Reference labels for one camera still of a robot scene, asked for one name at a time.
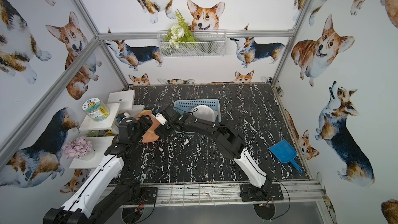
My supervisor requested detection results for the white wire wall basket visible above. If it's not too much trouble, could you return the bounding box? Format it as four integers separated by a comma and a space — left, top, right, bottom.
157, 30, 227, 58

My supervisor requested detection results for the green artificial fern plant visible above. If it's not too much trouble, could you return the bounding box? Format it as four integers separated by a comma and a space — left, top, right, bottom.
164, 9, 198, 49

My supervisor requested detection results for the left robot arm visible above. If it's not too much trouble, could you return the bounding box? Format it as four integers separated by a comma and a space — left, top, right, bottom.
43, 115, 153, 224

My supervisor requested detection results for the white tiered wooden shelf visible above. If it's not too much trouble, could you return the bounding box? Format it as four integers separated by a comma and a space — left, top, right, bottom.
69, 90, 144, 170

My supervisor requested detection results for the pink flower bunch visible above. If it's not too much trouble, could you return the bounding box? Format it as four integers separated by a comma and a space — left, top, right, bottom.
62, 136, 93, 158

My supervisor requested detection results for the light blue perforated plastic basket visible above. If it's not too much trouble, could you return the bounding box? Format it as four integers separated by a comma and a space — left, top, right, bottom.
173, 99, 221, 134

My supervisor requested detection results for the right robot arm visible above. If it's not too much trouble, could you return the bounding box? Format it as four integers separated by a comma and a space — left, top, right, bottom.
155, 106, 273, 201

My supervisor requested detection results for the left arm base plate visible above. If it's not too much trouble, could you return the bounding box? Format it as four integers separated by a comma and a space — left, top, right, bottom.
125, 187, 159, 205

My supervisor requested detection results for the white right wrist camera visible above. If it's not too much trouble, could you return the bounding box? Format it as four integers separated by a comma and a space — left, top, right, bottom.
152, 110, 167, 125

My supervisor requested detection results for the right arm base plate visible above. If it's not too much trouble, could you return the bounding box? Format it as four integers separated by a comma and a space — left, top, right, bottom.
239, 184, 284, 202

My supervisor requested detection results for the blue flat tool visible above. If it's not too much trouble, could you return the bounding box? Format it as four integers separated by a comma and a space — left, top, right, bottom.
268, 140, 304, 174

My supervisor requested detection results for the green labelled round jar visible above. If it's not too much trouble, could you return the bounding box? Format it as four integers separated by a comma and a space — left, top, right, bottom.
82, 98, 110, 122

